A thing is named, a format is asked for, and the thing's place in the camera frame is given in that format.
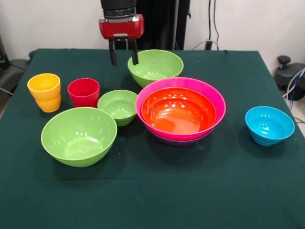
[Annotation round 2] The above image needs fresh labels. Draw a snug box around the dark green tablecloth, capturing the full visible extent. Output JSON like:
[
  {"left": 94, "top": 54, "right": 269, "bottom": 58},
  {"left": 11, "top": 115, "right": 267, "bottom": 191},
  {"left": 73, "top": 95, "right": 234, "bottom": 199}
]
[{"left": 0, "top": 49, "right": 305, "bottom": 229}]

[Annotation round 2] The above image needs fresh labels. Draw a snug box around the black chair with round knob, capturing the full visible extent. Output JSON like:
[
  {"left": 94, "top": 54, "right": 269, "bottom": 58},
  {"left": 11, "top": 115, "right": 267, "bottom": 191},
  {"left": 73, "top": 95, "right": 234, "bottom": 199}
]
[{"left": 274, "top": 55, "right": 305, "bottom": 101}]

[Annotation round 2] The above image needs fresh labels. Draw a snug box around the small blue bowl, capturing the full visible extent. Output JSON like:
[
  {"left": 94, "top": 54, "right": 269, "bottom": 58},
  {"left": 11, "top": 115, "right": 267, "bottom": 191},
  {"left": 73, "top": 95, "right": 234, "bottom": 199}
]
[{"left": 245, "top": 106, "right": 295, "bottom": 146}]

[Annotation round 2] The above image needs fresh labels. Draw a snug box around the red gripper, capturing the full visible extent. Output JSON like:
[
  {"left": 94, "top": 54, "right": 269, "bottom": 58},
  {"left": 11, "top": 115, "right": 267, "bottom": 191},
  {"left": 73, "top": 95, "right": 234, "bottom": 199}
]
[{"left": 99, "top": 13, "right": 145, "bottom": 66}]

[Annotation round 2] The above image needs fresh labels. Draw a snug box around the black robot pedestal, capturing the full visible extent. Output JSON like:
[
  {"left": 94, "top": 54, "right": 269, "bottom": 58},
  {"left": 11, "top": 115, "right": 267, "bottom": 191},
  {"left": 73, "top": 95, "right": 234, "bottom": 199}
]
[{"left": 108, "top": 0, "right": 191, "bottom": 51}]

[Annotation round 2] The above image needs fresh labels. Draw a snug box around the blue and white cable bundle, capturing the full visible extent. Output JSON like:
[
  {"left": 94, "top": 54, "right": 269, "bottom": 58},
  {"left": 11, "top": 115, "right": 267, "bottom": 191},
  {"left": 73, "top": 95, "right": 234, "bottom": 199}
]
[{"left": 282, "top": 68, "right": 305, "bottom": 101}]

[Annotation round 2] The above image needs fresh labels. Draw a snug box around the small ribbed green bowl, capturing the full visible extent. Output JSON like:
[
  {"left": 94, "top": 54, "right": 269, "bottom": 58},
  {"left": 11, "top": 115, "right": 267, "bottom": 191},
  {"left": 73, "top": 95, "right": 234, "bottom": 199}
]
[{"left": 97, "top": 89, "right": 138, "bottom": 127}]

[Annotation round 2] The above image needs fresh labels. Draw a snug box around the black wall cable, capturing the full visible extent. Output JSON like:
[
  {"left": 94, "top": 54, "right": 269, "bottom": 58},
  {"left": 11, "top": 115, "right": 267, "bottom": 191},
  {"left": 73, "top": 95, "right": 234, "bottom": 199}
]
[{"left": 208, "top": 0, "right": 220, "bottom": 50}]

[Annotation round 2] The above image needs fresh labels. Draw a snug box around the pink bowl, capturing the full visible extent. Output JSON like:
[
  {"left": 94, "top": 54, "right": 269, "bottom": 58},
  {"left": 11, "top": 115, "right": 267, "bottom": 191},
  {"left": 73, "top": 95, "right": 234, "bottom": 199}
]
[{"left": 135, "top": 76, "right": 227, "bottom": 141}]

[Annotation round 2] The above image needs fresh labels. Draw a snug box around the red cup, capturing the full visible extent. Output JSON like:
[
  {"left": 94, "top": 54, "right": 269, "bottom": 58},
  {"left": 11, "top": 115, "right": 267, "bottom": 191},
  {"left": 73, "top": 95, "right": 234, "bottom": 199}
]
[{"left": 67, "top": 78, "right": 100, "bottom": 108}]

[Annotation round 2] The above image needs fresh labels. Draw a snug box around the large green bowl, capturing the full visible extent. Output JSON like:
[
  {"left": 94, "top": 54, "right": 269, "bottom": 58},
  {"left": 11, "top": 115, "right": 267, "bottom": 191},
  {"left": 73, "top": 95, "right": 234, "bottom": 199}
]
[{"left": 41, "top": 107, "right": 118, "bottom": 168}]

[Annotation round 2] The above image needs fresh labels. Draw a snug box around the purple bowl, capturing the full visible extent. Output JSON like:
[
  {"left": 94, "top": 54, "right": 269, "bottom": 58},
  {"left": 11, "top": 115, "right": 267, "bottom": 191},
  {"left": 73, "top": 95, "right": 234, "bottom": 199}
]
[{"left": 152, "top": 132, "right": 213, "bottom": 147}]

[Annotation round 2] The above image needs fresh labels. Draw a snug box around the medium green bowl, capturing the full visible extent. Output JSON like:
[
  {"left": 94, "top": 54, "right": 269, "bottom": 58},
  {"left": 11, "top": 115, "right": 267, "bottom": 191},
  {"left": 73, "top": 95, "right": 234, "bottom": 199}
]
[{"left": 127, "top": 49, "right": 184, "bottom": 88}]

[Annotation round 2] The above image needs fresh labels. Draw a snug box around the yellow cup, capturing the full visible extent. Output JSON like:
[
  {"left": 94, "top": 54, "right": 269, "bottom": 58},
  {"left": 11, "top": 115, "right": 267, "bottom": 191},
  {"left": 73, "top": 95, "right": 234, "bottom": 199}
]
[{"left": 27, "top": 73, "right": 61, "bottom": 113}]

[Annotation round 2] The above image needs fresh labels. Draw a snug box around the black office chair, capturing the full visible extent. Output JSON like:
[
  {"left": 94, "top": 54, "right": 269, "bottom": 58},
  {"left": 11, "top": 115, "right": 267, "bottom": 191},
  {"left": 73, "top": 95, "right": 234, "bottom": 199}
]
[{"left": 0, "top": 35, "right": 35, "bottom": 96}]

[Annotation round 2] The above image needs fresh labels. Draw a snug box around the orange bowl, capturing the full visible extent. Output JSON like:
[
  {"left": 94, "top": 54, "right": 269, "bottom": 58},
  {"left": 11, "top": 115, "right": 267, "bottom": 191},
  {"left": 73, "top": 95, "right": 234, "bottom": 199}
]
[{"left": 141, "top": 87, "right": 217, "bottom": 135}]

